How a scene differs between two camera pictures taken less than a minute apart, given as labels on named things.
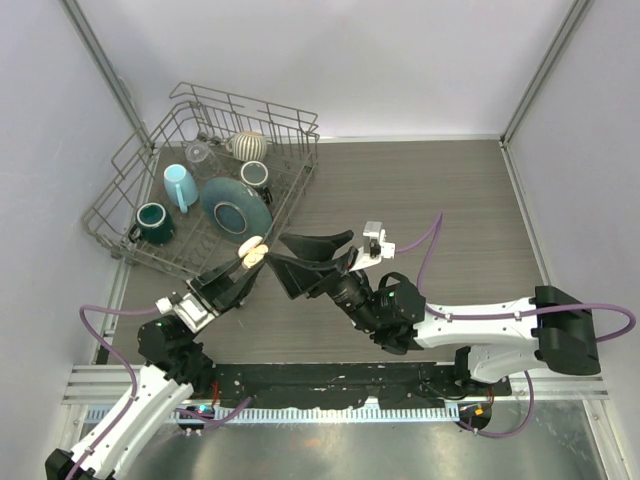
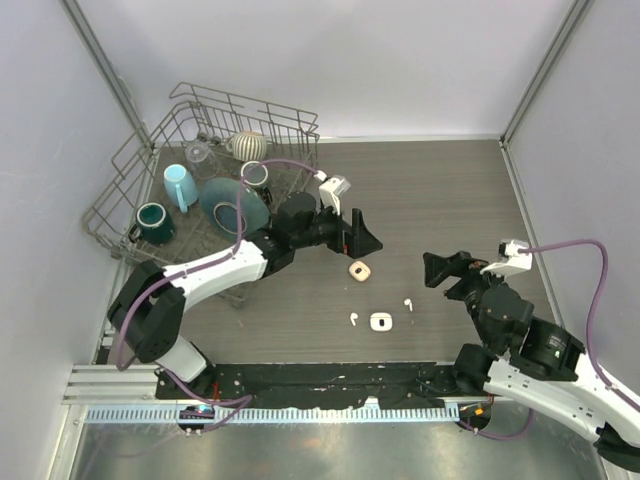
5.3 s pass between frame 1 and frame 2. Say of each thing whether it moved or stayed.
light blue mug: stayed
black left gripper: moved
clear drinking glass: stayed
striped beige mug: stayed
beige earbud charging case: moved
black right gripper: moved
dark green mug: stayed
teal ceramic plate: stayed
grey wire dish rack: stayed
